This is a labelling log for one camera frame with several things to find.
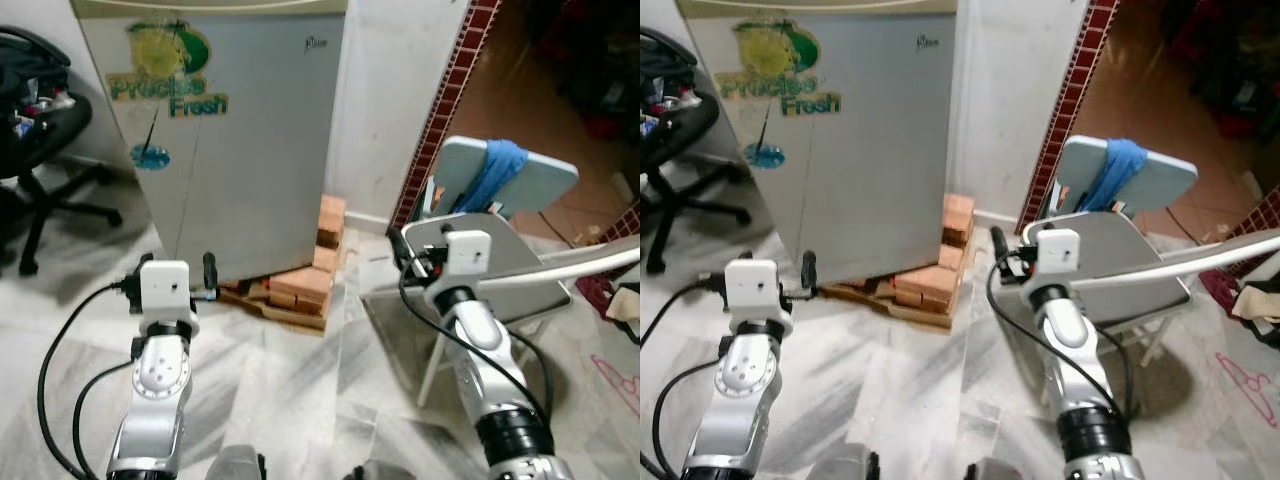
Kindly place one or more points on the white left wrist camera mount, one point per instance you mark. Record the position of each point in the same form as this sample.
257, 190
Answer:
167, 290
752, 290

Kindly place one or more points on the grey robot right leg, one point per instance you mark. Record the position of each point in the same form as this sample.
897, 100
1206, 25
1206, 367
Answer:
375, 470
988, 470

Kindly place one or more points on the red clothes hanger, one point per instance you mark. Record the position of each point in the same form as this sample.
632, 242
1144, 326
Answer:
612, 378
1245, 375

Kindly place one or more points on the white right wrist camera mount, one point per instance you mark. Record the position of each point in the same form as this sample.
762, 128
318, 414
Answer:
1060, 256
467, 258

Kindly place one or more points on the grey robot leg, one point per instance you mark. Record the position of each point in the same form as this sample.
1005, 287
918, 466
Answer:
375, 470
988, 470
240, 465
852, 465

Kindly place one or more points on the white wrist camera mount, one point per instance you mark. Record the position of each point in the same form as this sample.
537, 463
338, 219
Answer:
467, 258
167, 290
752, 290
1060, 256

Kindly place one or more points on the blue cloth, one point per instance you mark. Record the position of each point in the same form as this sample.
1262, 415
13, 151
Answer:
495, 175
1115, 172

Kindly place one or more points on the green yellow fridge sticker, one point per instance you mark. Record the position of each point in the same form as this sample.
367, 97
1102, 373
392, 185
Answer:
780, 60
170, 60

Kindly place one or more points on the grey robot left leg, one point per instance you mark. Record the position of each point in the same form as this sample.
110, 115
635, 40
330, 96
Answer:
852, 465
240, 465

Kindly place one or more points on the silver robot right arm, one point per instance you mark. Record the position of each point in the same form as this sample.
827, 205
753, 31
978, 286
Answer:
1075, 345
485, 345

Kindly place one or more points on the beige cloth bundle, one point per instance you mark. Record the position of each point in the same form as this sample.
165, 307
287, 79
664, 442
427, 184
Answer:
1260, 315
627, 315

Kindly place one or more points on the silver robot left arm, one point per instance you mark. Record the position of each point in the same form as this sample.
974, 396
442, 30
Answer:
740, 385
155, 385

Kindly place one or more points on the black office chair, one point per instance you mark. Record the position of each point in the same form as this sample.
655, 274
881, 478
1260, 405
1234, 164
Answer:
40, 130
675, 130

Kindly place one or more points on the grey white folding chair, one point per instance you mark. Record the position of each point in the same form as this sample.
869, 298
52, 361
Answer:
500, 255
1130, 250

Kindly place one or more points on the grey fridge door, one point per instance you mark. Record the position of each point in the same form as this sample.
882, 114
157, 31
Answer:
250, 180
870, 180

